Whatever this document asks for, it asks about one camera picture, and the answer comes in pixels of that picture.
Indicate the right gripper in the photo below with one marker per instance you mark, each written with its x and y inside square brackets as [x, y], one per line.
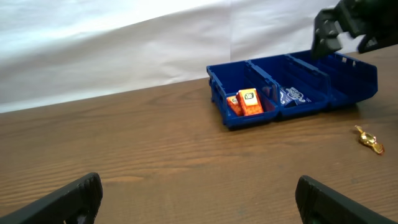
[370, 15]

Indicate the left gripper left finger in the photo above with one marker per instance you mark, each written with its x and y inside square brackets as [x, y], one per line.
[68, 202]

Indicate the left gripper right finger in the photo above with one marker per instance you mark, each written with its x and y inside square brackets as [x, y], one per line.
[326, 207]

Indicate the blue candy pack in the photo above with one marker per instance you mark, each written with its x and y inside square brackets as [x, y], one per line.
[300, 95]
[284, 99]

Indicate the gold candy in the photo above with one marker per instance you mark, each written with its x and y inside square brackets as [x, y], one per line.
[368, 139]

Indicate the orange candy box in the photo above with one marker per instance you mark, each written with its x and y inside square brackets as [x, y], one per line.
[233, 105]
[250, 102]

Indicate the blue tray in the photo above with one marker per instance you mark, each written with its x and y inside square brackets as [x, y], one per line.
[351, 87]

